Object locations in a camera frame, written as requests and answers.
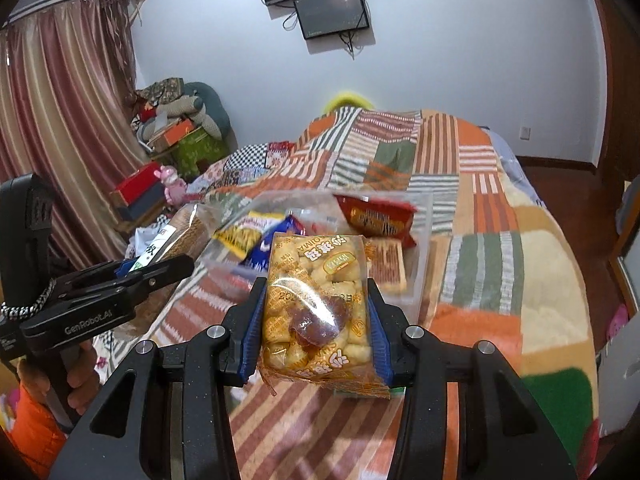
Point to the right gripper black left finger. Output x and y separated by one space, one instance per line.
163 414

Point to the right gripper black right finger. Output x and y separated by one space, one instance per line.
503 432

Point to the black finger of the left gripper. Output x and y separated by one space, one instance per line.
88 312
99 280

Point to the brown cake roll clear box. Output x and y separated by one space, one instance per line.
187 233

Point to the white yellow noodle snack bag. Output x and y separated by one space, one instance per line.
243 234

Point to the clear bag of puff biscuits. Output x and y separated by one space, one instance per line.
316 322

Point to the red snack bag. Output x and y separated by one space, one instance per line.
375 217

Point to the person's left hand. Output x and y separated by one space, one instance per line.
82 378

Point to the white plastic bag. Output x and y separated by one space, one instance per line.
140 241

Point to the striped pink curtain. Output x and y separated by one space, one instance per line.
67 89

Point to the red box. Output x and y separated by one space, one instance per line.
132 188

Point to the pink plush toy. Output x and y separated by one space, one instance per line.
174 185

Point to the orange sleeve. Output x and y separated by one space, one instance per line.
35 435

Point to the patchwork striped bed quilt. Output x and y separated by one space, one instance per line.
498 267

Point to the pile of clothes and boxes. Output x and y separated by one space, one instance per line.
182 124

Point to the square tan cracker pack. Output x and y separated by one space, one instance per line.
386 264

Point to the wooden door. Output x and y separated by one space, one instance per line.
619 159

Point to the yellow pillow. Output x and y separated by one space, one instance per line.
349 99

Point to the small wall monitor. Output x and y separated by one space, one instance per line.
319 18

